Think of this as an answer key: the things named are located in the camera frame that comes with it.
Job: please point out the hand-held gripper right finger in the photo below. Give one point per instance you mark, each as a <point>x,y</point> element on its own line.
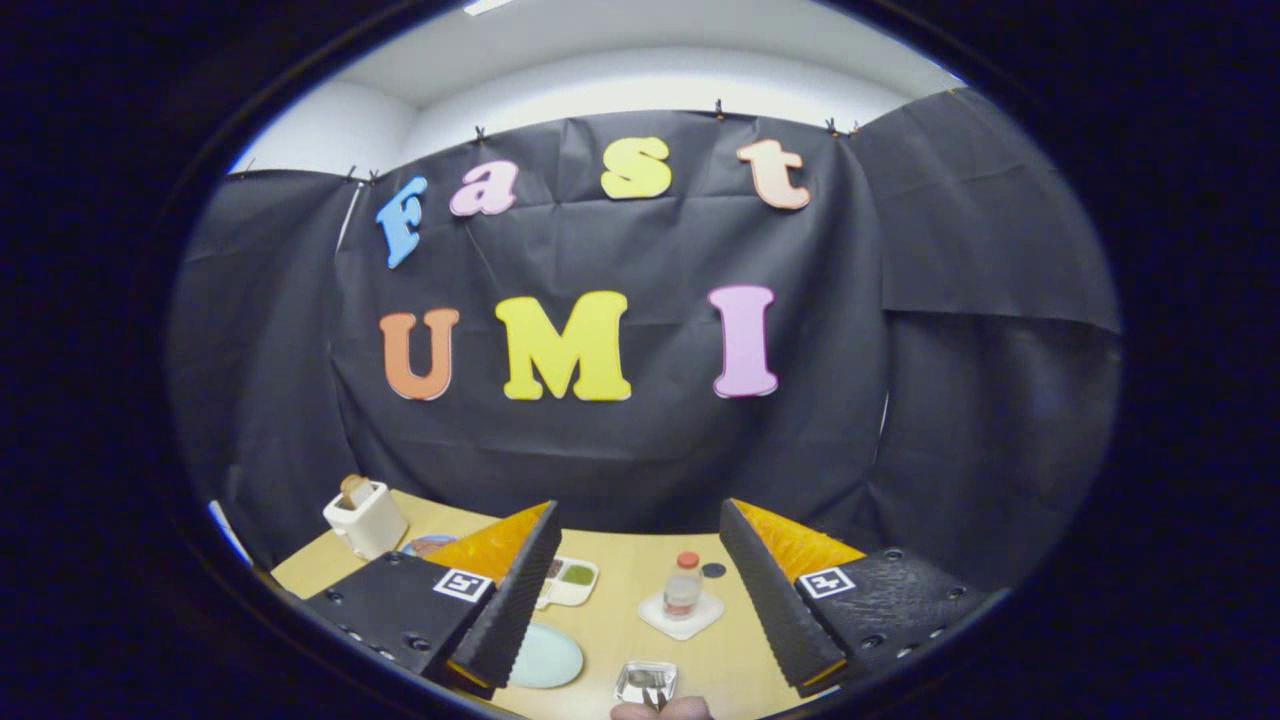
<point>765,600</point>

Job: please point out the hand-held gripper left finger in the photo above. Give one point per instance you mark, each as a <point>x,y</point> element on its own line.
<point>515,600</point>

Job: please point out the white divided dish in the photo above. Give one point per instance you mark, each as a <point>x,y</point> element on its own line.
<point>570,592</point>

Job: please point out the white square coaster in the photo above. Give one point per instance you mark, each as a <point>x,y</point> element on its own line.
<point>705,618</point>

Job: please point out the light green plate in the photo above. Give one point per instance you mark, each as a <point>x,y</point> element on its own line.
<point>550,658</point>

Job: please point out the green beans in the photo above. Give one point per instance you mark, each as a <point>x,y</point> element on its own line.
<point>578,575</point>

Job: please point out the clear bottle with red cap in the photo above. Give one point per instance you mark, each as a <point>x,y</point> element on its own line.
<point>683,590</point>

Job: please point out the blue plate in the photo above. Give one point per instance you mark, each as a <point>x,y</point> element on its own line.
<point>430,545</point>

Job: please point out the cream toaster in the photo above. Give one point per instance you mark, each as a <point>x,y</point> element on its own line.
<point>370,525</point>

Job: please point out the toasted bread slice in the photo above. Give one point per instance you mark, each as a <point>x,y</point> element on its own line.
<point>354,490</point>

